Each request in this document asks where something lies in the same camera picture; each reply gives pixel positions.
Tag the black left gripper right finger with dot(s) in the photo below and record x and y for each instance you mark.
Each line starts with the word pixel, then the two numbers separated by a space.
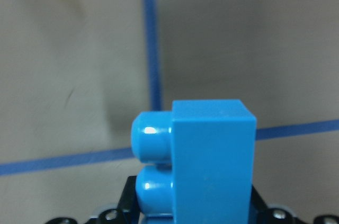
pixel 261 213

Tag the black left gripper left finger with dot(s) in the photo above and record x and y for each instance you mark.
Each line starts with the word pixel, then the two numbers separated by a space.
pixel 127 210

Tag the blue toy block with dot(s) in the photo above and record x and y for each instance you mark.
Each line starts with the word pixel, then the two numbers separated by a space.
pixel 198 161

